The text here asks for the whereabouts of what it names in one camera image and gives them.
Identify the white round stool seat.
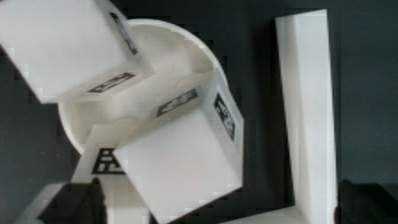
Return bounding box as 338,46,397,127
59,19,225,153

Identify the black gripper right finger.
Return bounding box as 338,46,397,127
337,180,398,224

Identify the white right fence rail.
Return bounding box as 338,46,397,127
276,9,338,224

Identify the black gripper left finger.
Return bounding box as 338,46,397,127
17,177,109,224

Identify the white front fence rail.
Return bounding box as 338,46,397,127
221,206,308,224

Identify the white fence rail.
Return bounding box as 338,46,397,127
276,9,338,224
221,206,308,224

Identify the white stool leg with tag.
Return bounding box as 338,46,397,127
74,119,150,224
114,75,244,224
0,0,155,103

